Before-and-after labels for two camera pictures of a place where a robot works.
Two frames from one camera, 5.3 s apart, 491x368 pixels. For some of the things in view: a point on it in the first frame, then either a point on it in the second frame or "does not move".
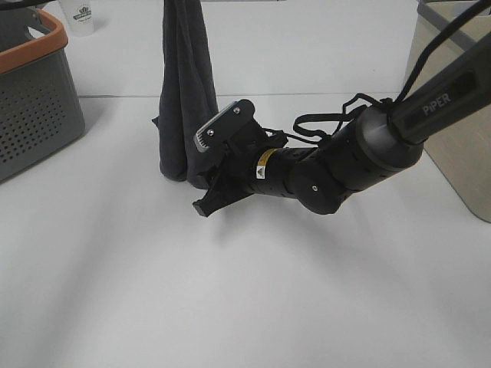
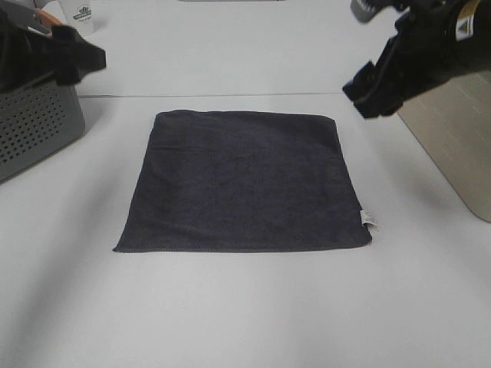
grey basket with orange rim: (41, 106) does not move
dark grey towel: (187, 96) → (220, 181)
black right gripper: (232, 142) → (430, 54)
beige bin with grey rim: (462, 155) does not move
